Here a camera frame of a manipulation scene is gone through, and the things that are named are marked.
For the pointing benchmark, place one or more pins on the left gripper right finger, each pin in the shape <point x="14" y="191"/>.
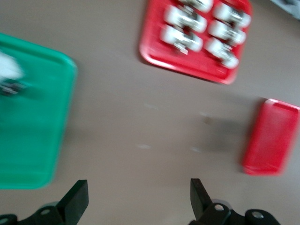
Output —
<point x="206" y="213"/>

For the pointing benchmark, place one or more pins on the red plastic tray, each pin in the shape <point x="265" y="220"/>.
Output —
<point x="269" y="140"/>
<point x="187" y="68"/>

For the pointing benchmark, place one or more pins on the white circuit breaker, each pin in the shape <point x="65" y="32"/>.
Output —
<point x="9" y="65"/>

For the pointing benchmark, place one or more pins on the green plastic tray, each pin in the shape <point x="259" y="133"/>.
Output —
<point x="35" y="129"/>

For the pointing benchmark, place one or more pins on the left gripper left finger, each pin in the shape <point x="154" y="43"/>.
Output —
<point x="65" y="211"/>

